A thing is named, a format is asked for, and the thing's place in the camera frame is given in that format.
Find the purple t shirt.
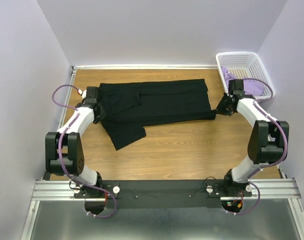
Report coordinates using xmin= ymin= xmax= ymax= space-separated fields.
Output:
xmin=221 ymin=66 xmax=264 ymax=97

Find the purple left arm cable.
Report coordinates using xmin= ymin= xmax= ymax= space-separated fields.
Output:
xmin=52 ymin=84 xmax=118 ymax=219

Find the white plastic laundry basket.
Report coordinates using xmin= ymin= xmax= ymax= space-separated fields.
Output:
xmin=216 ymin=51 xmax=276 ymax=101

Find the aluminium table frame rail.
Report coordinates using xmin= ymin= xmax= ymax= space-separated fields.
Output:
xmin=20 ymin=65 xmax=302 ymax=240

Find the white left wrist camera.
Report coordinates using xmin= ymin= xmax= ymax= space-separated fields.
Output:
xmin=77 ymin=89 xmax=87 ymax=99

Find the black t shirt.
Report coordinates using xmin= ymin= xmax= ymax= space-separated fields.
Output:
xmin=100 ymin=78 xmax=216 ymax=150

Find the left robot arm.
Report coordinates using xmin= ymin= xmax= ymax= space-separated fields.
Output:
xmin=45 ymin=84 xmax=109 ymax=198

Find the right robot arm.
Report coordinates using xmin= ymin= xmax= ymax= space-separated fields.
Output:
xmin=215 ymin=79 xmax=289 ymax=196

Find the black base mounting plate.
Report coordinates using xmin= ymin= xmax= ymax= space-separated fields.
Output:
xmin=74 ymin=177 xmax=252 ymax=214

